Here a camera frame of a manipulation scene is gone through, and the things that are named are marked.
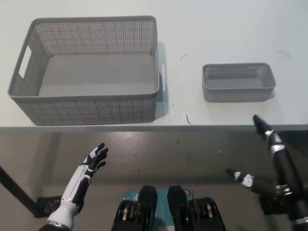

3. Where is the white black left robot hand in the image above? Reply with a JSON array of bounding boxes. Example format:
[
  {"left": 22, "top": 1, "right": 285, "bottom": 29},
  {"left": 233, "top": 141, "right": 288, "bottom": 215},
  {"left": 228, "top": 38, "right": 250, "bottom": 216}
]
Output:
[{"left": 60, "top": 142, "right": 109, "bottom": 208}]

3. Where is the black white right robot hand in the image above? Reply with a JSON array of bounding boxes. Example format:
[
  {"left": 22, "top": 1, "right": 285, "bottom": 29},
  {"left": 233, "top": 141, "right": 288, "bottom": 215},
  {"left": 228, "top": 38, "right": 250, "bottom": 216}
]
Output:
[{"left": 225, "top": 115, "right": 308, "bottom": 221}]

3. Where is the small grey perforated basket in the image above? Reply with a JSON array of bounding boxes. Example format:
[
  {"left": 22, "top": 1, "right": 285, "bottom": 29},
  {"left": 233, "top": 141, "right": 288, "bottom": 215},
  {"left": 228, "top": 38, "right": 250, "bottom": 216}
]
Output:
[{"left": 201, "top": 62, "right": 277, "bottom": 103}]

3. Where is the black floor tape patch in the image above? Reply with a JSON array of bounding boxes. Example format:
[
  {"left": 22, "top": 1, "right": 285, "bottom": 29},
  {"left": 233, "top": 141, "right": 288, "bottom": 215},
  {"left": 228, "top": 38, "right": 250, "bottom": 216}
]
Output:
[
  {"left": 36, "top": 196, "right": 64, "bottom": 218},
  {"left": 258, "top": 192, "right": 292, "bottom": 215}
]

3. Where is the black table leg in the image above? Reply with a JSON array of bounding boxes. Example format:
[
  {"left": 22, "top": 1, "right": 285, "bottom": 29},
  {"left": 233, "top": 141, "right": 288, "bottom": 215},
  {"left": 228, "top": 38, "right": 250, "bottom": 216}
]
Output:
[{"left": 0, "top": 163, "right": 43, "bottom": 218}]

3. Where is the large grey perforated basket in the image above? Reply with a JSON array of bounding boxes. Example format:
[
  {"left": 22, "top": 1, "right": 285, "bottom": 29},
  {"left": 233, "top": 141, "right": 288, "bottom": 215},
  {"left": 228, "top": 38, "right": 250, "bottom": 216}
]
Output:
[{"left": 7, "top": 15, "right": 167, "bottom": 127}]

